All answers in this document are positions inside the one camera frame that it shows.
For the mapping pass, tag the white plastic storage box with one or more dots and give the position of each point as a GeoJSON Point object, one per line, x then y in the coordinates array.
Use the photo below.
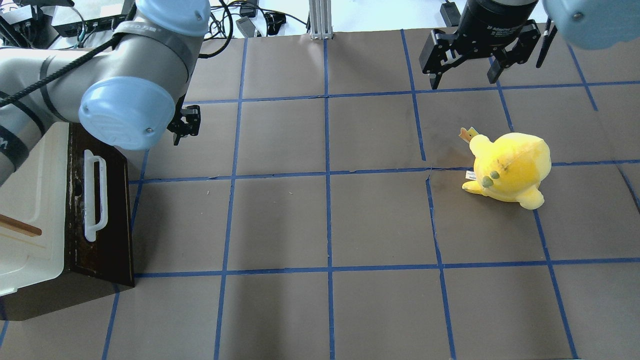
{"type": "Point", "coordinates": [36, 195]}

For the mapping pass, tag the white drawer handle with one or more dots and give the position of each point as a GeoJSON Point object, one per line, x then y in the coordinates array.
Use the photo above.
{"type": "Point", "coordinates": [95, 195]}

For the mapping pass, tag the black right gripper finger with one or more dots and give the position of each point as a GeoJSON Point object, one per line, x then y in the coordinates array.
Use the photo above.
{"type": "Point", "coordinates": [495, 71]}
{"type": "Point", "coordinates": [435, 79]}

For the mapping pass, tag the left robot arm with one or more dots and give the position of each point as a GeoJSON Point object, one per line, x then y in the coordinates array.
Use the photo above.
{"type": "Point", "coordinates": [123, 92]}

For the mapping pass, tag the aluminium frame post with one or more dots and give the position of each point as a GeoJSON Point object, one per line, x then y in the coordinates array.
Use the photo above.
{"type": "Point", "coordinates": [320, 20]}

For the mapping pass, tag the yellow plush toy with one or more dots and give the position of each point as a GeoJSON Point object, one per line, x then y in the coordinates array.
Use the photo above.
{"type": "Point", "coordinates": [509, 169]}

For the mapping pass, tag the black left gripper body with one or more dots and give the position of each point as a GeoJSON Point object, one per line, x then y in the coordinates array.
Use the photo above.
{"type": "Point", "coordinates": [189, 121]}

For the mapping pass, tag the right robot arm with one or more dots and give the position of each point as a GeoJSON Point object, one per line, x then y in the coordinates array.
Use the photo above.
{"type": "Point", "coordinates": [588, 24]}

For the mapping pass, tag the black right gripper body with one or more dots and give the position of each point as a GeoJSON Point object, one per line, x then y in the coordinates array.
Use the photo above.
{"type": "Point", "coordinates": [492, 20]}

